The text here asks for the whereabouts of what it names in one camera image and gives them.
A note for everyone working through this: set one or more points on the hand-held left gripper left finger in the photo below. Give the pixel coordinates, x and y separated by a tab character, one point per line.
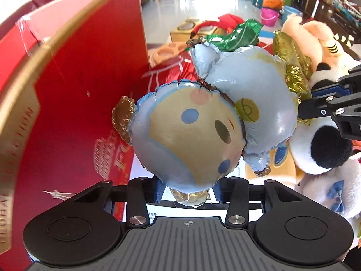
158	193

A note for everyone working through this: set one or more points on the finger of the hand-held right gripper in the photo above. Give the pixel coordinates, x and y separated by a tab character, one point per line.
332	91
313	108

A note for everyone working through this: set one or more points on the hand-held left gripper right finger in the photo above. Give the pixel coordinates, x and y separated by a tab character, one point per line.
218	193

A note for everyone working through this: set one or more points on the pale blue doll foil balloon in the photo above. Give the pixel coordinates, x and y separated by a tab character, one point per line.
191	135

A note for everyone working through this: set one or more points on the large red cardboard box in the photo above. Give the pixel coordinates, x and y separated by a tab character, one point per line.
70	90

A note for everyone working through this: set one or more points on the yellow striped tiger plush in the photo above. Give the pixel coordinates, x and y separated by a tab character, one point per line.
342	59

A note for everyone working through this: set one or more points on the black and white panda plush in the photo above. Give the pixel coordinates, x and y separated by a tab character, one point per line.
330	146

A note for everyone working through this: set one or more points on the gold foil balloon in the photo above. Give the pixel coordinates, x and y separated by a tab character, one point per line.
293	62

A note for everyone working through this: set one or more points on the yellow toy with blue patch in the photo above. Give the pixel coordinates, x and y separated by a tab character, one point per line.
282	172

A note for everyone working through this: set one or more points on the orange animal plush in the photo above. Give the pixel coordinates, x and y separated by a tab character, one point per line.
299	34

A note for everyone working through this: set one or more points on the white plush with blue bow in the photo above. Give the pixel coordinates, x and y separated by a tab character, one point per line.
349	180

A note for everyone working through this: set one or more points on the blue bucket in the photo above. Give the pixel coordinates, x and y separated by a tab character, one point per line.
289	14

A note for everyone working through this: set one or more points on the pink bucket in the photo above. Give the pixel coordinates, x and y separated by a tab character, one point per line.
269	18

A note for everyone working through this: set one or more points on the green foil balloon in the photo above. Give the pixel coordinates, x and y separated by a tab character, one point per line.
242	34

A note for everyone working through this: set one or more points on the orange storage bag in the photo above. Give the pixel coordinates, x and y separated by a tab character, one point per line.
272	3

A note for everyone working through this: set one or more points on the red cloth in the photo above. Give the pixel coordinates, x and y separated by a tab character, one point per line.
228	19

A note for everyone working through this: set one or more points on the red foil balloon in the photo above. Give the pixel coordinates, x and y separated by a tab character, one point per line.
180	70

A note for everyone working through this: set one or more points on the peach plastic toy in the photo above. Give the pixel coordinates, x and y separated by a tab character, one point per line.
166	52

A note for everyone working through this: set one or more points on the wooden stool with round holes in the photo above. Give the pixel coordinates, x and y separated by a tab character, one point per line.
180	35

